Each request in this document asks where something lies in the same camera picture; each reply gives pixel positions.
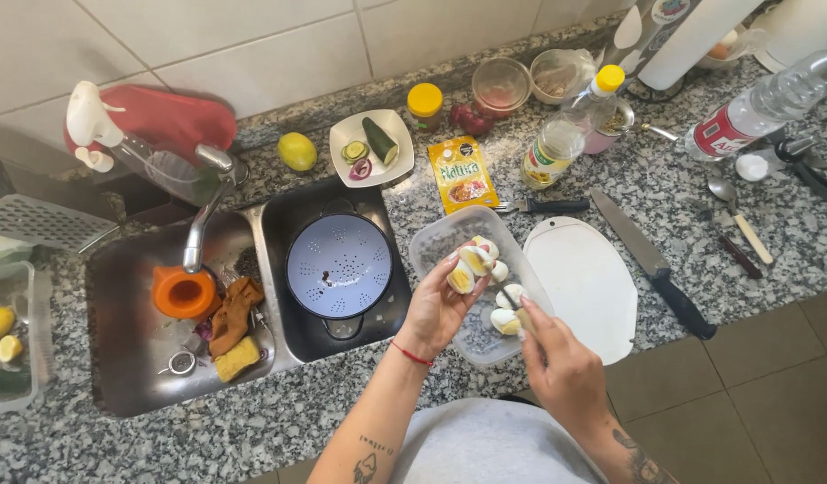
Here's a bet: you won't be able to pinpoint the person's left hand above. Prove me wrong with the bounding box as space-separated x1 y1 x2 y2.
394 241 494 363

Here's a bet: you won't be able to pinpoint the person's right hand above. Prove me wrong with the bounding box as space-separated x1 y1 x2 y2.
517 296 611 439

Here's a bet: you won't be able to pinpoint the small cream-handled knife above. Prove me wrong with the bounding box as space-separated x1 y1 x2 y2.
501 288 541 339

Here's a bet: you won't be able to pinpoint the clear plastic container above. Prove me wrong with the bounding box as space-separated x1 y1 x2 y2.
408 205 556 368

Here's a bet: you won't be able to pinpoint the white plastic cutting board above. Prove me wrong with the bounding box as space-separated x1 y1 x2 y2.
523 216 639 367

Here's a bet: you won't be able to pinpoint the yellow sauce pouch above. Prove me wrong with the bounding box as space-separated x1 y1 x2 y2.
427 136 501 215

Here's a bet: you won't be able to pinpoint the light blue enamel colander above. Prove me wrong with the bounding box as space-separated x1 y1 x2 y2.
284 198 394 341

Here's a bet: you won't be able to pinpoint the person's grey shirt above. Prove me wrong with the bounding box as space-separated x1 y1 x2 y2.
388 396 611 484

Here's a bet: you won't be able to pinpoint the oil bottle with yellow cap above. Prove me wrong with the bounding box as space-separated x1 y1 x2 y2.
520 64 627 191

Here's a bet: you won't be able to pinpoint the red onion pieces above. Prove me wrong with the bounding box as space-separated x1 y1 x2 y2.
450 102 495 138

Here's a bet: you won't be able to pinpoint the cucumber half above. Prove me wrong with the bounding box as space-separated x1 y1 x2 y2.
361 116 400 166

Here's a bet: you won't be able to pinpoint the white square plate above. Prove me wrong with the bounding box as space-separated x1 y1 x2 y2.
329 109 416 189

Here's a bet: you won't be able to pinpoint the jar with yellow lid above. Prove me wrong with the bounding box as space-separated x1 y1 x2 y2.
406 82 445 133

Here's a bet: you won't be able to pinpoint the clear glass bowl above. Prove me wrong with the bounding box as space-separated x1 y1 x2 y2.
471 56 533 121

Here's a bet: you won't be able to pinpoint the clear bowl with plastic bag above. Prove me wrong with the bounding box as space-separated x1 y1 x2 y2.
529 48 597 106

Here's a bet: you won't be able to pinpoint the yellow-green lemon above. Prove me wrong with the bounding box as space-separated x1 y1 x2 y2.
277 132 319 172

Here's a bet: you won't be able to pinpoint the brown cloth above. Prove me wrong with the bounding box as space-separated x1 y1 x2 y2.
208 276 265 359

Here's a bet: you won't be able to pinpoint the yellow sponge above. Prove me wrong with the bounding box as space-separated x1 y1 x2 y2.
214 335 261 383

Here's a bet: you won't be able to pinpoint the chrome faucet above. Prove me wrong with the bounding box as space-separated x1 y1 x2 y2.
182 143 250 275

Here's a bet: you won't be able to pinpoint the orange plastic juicer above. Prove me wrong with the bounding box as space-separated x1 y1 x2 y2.
150 265 221 321

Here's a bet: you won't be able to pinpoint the glass salt shaker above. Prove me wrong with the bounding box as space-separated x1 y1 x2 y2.
735 137 818 183

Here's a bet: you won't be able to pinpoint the printed grey container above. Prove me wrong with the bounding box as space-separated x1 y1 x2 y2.
600 0 698 90

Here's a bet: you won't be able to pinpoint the clear bottle with red label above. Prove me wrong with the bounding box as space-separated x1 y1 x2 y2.
684 46 827 163

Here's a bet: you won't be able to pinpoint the white paper towel roll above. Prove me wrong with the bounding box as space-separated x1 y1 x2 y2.
638 0 765 91

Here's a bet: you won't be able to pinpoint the bowl with eggs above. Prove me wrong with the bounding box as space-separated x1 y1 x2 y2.
694 26 769 72

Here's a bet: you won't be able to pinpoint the clear spray bottle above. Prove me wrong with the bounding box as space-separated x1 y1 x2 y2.
65 80 223 208

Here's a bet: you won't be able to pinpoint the red cutting board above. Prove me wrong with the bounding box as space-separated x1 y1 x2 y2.
63 83 238 166

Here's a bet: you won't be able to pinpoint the stainless steel double sink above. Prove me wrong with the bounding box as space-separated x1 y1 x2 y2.
84 177 415 419

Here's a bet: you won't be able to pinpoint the black kitchen tongs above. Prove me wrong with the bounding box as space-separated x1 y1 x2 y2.
765 126 827 217

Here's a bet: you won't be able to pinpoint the white appliance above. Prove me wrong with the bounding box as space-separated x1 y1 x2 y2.
748 0 827 75

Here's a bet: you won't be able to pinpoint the clear plastic storage box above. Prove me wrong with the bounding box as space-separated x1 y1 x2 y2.
0 260 55 418

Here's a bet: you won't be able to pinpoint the white plastic grater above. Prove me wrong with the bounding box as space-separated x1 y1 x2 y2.
0 193 122 255

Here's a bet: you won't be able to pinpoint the green plastic bag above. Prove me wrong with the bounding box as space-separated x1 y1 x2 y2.
0 231 35 270

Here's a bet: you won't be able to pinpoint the cucumber end piece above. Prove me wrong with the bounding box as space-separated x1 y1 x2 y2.
0 367 33 397

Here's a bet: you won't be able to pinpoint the red string bracelet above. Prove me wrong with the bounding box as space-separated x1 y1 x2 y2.
390 339 435 367

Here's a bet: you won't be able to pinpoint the black-handled fork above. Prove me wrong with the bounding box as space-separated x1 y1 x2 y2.
493 197 592 215

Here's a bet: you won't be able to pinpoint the large black-handled chef knife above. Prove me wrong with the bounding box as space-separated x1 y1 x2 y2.
589 187 719 341

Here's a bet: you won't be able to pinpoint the small dark-handled knife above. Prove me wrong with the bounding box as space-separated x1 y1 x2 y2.
694 207 764 281

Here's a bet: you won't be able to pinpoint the spoon with cream handle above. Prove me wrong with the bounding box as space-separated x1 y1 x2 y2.
707 176 776 266

